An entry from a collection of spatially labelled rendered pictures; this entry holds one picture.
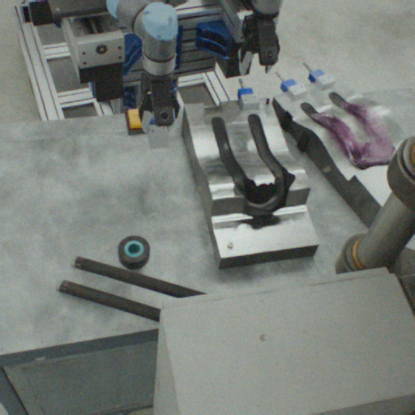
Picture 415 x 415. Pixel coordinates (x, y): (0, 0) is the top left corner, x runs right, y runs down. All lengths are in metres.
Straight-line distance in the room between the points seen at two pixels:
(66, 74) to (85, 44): 1.08
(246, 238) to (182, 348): 0.83
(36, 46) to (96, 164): 1.37
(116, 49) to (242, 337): 1.22
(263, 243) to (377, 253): 0.58
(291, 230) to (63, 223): 0.59
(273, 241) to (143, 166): 0.44
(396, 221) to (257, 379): 0.33
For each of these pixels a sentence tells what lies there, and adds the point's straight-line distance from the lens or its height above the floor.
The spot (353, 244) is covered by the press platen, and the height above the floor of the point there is 1.29.
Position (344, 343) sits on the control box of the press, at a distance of 0.70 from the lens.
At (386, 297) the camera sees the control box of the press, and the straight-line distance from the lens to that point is 0.75.
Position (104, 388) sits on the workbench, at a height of 0.34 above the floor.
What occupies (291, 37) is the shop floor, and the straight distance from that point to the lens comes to 3.46.
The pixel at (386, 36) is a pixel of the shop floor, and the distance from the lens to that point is 3.67.
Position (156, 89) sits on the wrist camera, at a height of 1.11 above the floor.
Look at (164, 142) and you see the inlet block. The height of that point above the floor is 0.93.
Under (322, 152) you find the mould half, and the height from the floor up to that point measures 0.86.
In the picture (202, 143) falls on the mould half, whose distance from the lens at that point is 1.60.
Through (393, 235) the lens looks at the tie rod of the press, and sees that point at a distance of 0.89.
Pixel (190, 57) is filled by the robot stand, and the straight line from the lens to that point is 2.04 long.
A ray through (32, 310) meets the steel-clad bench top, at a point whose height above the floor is 0.80.
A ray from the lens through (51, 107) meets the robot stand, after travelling 2.62.
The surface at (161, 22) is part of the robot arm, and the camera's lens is 1.29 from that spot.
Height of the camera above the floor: 2.09
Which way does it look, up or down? 55 degrees down
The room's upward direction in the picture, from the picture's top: 10 degrees clockwise
